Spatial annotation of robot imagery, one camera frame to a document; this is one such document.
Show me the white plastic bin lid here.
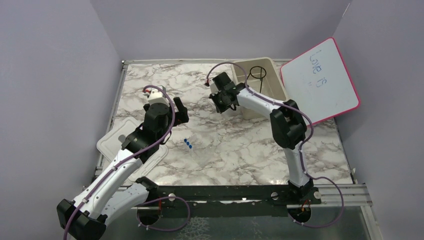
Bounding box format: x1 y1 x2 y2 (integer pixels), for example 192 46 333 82
96 116 168 186

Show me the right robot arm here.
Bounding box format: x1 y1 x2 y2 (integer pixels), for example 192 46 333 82
206 72 314 204

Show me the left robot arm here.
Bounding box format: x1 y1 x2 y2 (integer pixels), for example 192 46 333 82
56 93 189 240

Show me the beige plastic bin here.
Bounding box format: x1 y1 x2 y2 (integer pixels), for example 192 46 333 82
231 57 290 102

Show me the pink framed whiteboard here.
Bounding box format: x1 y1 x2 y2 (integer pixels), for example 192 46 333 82
279 37 361 124

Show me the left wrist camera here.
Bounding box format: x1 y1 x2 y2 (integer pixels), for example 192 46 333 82
144 88 169 106

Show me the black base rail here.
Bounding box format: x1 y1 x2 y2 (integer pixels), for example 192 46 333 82
125 184 322 220

